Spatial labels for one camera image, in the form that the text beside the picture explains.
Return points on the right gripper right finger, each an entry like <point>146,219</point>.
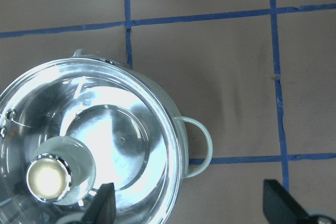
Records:
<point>279,206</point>

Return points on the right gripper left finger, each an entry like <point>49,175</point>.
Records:
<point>103,207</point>

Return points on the glass pot lid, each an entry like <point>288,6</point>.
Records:
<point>35,107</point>

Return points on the pale green steel pot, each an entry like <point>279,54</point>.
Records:
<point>138,137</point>

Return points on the brown paper table mat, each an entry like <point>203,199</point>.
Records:
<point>259,74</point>

